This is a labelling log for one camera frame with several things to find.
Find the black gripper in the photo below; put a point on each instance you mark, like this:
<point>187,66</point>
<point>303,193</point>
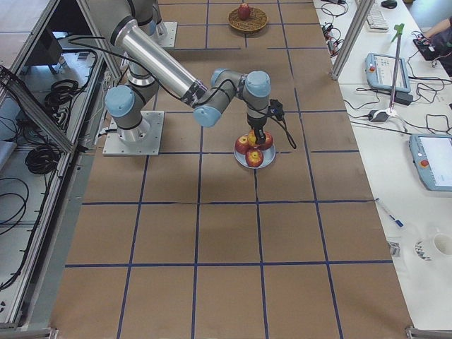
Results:
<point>256,124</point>

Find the red yellow apple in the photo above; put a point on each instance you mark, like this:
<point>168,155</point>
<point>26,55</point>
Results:
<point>252,139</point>

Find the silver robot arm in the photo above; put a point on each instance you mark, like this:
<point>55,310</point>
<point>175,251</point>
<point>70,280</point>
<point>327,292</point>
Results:
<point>107,14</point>
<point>208,104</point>

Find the red apple plate back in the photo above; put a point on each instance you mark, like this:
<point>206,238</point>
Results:
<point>268,141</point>

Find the red apple plate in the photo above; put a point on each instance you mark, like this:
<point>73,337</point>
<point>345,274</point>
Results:
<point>242,145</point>
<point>268,141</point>
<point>254,157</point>

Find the red apple plate outer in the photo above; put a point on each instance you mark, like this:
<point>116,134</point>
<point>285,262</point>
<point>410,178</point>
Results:
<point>242,145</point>

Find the grey round plate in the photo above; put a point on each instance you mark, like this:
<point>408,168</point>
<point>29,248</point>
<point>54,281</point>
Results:
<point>269,156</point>

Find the red apple plate front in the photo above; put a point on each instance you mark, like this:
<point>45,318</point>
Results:
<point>254,157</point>

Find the woven wicker basket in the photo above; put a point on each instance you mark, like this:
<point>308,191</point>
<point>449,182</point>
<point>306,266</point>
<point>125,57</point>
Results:
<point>253,24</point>

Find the dark red basket apple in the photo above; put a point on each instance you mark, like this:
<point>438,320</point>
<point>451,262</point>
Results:
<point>244,11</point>

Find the blue teach pendant far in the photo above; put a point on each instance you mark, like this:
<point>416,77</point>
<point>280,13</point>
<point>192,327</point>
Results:
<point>379,70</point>

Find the blue teach pendant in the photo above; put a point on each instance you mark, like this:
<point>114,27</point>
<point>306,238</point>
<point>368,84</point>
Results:
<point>379,70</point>
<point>431,155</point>

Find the white blue pen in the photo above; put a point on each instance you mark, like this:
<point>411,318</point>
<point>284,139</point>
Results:
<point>385,209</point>

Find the white keyboard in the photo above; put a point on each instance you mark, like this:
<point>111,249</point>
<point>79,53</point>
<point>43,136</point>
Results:
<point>375,20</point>

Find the blue teach pendant near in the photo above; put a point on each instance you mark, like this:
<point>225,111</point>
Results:
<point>431,155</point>

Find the white mug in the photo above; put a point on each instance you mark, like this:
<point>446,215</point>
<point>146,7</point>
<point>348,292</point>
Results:
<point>435,247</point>

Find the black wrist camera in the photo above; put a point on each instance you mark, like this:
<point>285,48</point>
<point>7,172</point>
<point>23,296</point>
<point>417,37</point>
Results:
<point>276,110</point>

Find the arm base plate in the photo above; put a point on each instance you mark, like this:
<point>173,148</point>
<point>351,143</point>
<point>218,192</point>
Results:
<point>166,33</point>
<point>144,139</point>

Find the aluminium table frame rail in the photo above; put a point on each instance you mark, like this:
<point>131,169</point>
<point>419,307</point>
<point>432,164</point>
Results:
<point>353,32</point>

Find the green tipped camera stand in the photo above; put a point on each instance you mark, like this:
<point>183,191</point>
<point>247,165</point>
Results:
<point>382,115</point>

